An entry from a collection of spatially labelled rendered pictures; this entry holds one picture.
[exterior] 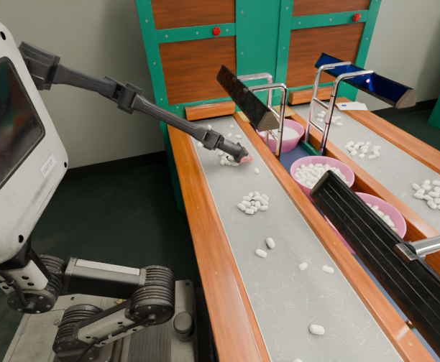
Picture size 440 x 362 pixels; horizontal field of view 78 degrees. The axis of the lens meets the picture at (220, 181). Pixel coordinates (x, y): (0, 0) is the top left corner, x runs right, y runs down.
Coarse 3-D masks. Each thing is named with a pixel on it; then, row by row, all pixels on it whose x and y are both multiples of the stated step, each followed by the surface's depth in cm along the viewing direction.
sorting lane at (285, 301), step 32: (224, 128) 163; (256, 160) 134; (224, 192) 115; (224, 224) 101; (256, 224) 100; (288, 224) 99; (256, 256) 89; (288, 256) 88; (320, 256) 88; (256, 288) 80; (288, 288) 80; (320, 288) 79; (352, 288) 78; (256, 320) 73; (288, 320) 72; (320, 320) 72; (352, 320) 72; (288, 352) 66; (320, 352) 66; (352, 352) 66; (384, 352) 65
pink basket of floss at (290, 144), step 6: (288, 120) 161; (288, 126) 162; (294, 126) 159; (300, 126) 155; (258, 132) 157; (300, 132) 154; (264, 138) 146; (294, 138) 143; (270, 144) 148; (276, 144) 146; (282, 144) 145; (288, 144) 146; (294, 144) 149; (270, 150) 151; (282, 150) 149; (288, 150) 150
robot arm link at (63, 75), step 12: (24, 48) 68; (36, 48) 69; (48, 60) 72; (60, 72) 79; (72, 72) 83; (36, 84) 72; (48, 84) 78; (72, 84) 85; (84, 84) 90; (96, 84) 95; (108, 84) 102; (120, 84) 106; (108, 96) 106; (120, 96) 107; (132, 96) 108
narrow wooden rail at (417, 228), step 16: (304, 128) 153; (320, 144) 140; (352, 160) 125; (368, 176) 115; (368, 192) 112; (384, 192) 107; (400, 208) 99; (416, 224) 93; (416, 240) 93; (432, 256) 88
